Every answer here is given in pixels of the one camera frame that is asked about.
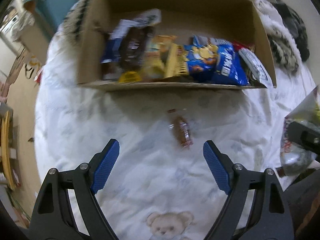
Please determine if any silver red snack bag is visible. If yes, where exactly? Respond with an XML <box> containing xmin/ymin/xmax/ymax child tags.
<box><xmin>277</xmin><ymin>86</ymin><xmax>319</xmax><ymax>178</ymax></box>

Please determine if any brown cardboard box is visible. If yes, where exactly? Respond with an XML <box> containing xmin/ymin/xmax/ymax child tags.
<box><xmin>76</xmin><ymin>0</ymin><xmax>276</xmax><ymax>91</ymax></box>

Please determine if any dark clothes pile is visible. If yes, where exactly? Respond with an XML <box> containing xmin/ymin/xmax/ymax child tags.
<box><xmin>272</xmin><ymin>0</ymin><xmax>310</xmax><ymax>62</ymax></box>

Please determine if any yellow chip bag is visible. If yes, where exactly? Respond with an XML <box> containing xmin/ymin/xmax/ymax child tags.
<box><xmin>140</xmin><ymin>35</ymin><xmax>177</xmax><ymax>82</ymax></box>

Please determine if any blue cookie snack bag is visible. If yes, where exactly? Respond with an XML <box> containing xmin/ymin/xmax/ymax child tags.
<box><xmin>183</xmin><ymin>35</ymin><xmax>249</xmax><ymax>86</ymax></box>

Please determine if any white floral bed sheet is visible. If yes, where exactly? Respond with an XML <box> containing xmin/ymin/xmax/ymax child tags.
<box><xmin>34</xmin><ymin>30</ymin><xmax>315</xmax><ymax>239</ymax></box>

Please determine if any small brown chocolate bar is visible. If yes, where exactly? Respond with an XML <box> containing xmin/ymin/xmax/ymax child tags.
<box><xmin>167</xmin><ymin>108</ymin><xmax>193</xmax><ymax>148</ymax></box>

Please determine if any yellow striped snack box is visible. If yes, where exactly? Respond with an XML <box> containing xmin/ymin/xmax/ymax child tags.
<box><xmin>164</xmin><ymin>43</ymin><xmax>189</xmax><ymax>78</ymax></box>

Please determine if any beige black patterned fuzzy blanket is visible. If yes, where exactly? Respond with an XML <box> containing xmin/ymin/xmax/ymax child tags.
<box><xmin>59</xmin><ymin>0</ymin><xmax>92</xmax><ymax>46</ymax></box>

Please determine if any blue white snack pack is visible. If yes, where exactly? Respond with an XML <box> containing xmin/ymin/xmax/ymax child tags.
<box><xmin>100</xmin><ymin>19</ymin><xmax>139</xmax><ymax>63</ymax></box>

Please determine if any dark brown chocolate pack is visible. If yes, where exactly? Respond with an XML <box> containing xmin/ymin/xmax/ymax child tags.
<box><xmin>119</xmin><ymin>26</ymin><xmax>154</xmax><ymax>72</ymax></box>

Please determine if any wooden yellow rack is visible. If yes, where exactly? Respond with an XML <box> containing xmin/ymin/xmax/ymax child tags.
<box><xmin>1</xmin><ymin>111</ymin><xmax>20</xmax><ymax>191</ymax></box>

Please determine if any white black logo packet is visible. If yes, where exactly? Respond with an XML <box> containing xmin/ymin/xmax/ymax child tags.
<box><xmin>133</xmin><ymin>9</ymin><xmax>162</xmax><ymax>28</ymax></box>

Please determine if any white silver snack wrapper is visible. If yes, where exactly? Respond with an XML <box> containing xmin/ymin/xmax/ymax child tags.
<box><xmin>238</xmin><ymin>48</ymin><xmax>273</xmax><ymax>88</ymax></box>

